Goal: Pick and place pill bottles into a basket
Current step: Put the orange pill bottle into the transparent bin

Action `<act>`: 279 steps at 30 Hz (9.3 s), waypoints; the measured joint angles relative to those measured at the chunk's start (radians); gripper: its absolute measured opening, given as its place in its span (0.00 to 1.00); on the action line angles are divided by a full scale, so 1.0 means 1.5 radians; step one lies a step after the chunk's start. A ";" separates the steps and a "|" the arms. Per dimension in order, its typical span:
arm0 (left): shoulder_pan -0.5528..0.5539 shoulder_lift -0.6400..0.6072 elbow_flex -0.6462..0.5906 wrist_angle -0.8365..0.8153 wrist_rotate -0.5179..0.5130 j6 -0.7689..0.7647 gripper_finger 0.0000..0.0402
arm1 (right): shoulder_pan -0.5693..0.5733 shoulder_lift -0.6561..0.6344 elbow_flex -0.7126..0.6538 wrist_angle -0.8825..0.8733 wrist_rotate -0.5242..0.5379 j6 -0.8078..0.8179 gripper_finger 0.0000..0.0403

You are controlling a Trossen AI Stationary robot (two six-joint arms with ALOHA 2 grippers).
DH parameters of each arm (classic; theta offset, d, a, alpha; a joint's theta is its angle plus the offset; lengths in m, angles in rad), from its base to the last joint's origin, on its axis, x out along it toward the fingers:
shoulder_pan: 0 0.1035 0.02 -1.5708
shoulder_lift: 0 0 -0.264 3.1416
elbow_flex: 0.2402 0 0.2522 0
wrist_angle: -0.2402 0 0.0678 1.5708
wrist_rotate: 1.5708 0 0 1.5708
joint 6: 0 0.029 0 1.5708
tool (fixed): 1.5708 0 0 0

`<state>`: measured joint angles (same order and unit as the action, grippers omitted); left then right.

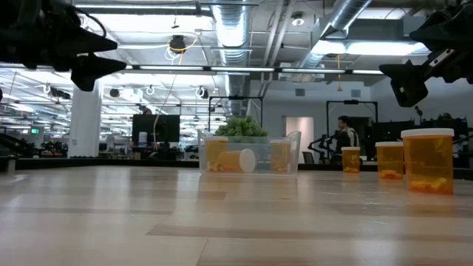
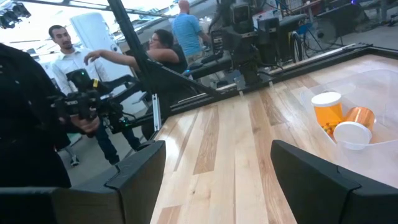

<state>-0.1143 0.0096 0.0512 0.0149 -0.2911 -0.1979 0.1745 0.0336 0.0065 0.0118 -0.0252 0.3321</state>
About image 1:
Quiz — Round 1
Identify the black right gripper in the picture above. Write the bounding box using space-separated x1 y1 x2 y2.
378 1 473 109

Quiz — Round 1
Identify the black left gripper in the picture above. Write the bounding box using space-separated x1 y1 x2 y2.
10 0 128 93

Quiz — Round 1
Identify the large orange pill bottle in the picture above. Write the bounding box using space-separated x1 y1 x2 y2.
401 128 455 196

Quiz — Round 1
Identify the medium orange pill bottle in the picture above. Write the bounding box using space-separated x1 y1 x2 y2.
375 141 405 181

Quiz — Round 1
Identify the small orange pill bottle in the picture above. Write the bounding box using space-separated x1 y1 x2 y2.
341 146 361 174

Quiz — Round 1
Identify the clear plastic basket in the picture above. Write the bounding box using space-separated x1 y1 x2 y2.
198 129 302 175

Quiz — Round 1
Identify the white pillar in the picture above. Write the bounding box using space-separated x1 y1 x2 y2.
67 79 103 159

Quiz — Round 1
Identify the black monitor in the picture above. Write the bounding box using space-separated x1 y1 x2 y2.
132 114 181 143

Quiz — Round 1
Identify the long ceiling light bar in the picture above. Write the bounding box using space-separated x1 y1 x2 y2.
0 62 385 75

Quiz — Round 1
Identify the person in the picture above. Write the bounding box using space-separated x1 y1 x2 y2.
333 115 361 158

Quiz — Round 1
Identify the grey box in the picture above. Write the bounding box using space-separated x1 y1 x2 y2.
0 154 18 173

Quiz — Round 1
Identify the green plant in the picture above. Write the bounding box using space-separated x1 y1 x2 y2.
215 115 268 138

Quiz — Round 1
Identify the looped black gripper cable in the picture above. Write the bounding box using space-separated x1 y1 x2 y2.
75 6 109 38

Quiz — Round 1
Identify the black gantry frame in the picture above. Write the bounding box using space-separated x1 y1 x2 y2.
326 99 378 149
208 95 264 131

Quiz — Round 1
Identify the yellow hanging cord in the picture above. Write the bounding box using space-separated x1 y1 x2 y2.
336 54 343 92

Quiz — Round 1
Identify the black ceiling camera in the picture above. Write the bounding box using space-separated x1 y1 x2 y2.
169 35 187 53

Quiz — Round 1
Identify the silver slanted ceiling duct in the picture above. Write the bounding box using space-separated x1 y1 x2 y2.
295 0 373 71

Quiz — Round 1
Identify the black table edge rail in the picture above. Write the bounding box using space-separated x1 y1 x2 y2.
0 157 473 181

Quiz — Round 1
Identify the silver round ceiling duct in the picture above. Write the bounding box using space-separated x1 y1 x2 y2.
211 0 249 117

